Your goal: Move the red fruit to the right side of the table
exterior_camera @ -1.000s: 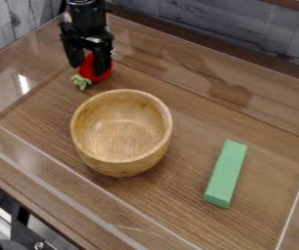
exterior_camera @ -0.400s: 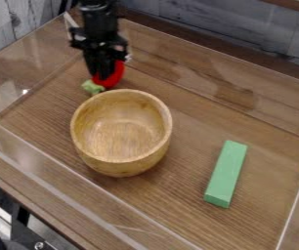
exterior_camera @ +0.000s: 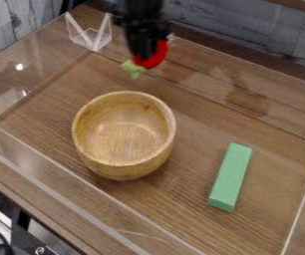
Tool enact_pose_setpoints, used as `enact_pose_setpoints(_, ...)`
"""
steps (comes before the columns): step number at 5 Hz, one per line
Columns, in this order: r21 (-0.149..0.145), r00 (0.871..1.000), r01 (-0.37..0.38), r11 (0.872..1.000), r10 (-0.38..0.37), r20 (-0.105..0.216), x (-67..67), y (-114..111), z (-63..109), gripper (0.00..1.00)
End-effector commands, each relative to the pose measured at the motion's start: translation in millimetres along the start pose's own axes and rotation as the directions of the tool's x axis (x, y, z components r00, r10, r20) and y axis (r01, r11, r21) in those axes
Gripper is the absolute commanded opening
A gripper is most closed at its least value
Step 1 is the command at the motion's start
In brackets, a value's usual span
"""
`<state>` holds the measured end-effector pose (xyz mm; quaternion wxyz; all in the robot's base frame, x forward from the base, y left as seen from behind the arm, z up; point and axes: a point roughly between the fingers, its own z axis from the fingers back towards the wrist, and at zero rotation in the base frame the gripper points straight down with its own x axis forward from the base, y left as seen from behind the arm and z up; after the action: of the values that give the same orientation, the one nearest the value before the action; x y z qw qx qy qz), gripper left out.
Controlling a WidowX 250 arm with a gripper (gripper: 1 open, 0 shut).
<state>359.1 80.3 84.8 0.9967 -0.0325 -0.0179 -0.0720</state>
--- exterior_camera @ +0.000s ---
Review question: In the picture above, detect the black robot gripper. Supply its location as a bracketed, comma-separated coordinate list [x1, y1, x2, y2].
[115, 0, 170, 60]

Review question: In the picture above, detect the red plush strawberry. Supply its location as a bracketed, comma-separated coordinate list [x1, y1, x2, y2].
[122, 40, 169, 80]

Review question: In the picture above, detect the clear acrylic tray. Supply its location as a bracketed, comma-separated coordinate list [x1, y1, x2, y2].
[0, 20, 305, 255]

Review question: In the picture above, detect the wooden bowl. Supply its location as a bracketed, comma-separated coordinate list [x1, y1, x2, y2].
[72, 91, 177, 181]

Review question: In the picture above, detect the green rectangular block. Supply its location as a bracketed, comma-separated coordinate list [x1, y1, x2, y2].
[208, 143, 253, 212]

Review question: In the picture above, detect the black table leg bracket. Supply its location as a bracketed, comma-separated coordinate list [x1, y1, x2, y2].
[11, 208, 70, 255]

